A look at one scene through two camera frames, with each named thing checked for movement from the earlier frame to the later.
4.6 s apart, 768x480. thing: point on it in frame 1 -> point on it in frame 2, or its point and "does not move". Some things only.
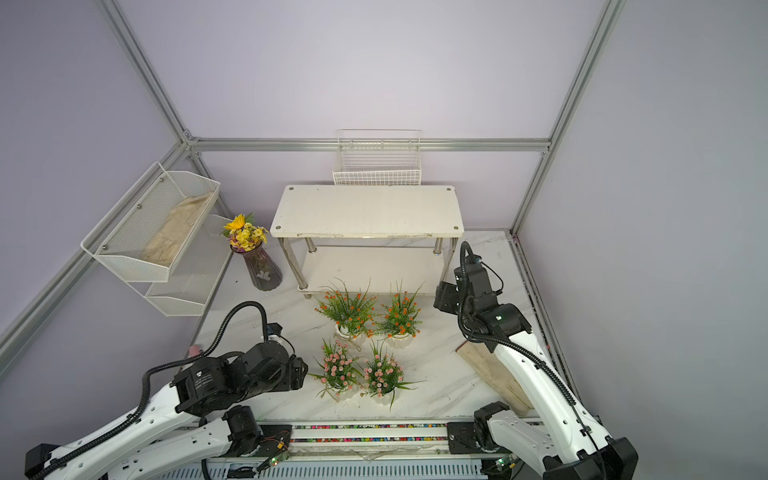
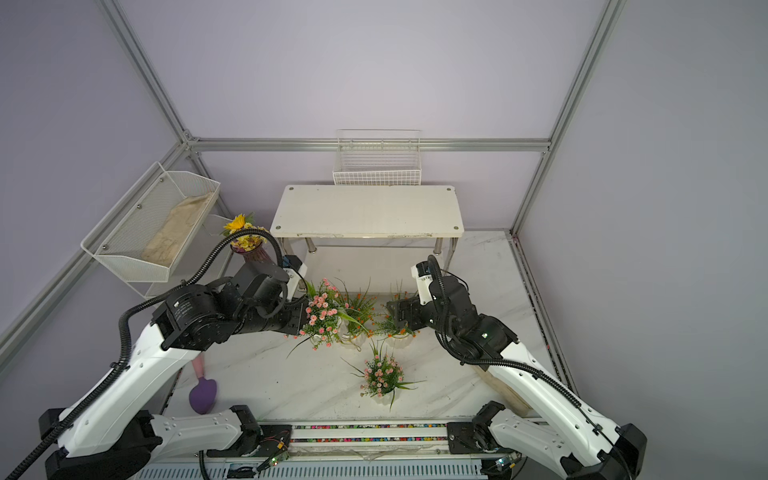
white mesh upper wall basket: x=145 y=236 does not move
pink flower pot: x=383 y=375 does not move
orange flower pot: x=400 y=318 does not move
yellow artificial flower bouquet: x=243 y=234 does not move
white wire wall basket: x=378 y=157 does not move
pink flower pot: x=337 y=373 -> x=325 y=317
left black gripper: x=292 y=375 -> x=299 y=316
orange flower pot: x=350 y=313 does not move
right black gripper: x=446 y=294 -> x=403 y=316
